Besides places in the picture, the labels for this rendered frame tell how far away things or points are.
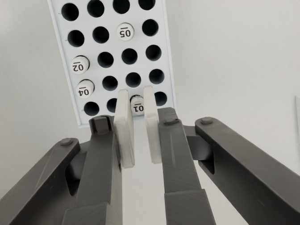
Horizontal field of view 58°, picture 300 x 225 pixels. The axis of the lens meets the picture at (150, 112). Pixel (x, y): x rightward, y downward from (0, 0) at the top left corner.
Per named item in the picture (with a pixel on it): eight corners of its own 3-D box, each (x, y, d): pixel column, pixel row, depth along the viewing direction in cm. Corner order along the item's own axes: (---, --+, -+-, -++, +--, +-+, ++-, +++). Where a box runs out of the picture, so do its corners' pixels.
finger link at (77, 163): (119, 175, 14) (61, 184, 14) (122, 134, 18) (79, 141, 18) (114, 149, 13) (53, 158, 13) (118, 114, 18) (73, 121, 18)
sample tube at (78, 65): (79, 51, 24) (67, 59, 20) (93, 49, 24) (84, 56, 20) (82, 65, 24) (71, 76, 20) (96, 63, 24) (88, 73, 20)
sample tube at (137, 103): (129, 86, 25) (129, 101, 21) (142, 85, 25) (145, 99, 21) (131, 99, 26) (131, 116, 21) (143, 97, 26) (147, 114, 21)
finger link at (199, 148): (161, 141, 13) (222, 132, 13) (155, 108, 18) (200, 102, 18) (165, 168, 14) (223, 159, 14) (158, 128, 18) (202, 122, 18)
